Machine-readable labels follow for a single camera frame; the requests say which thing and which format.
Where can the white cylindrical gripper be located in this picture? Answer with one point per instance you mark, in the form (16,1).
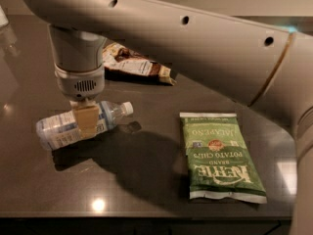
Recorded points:
(80,83)

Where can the blue label plastic water bottle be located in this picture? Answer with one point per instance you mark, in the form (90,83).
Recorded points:
(62,130)

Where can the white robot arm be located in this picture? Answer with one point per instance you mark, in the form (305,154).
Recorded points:
(264,67)

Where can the brown and cream snack bag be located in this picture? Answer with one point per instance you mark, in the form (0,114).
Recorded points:
(121,61)

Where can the white object at left edge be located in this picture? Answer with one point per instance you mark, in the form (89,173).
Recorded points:
(3,18)

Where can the green jalapeno potato chips bag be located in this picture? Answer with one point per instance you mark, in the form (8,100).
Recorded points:
(219,162)

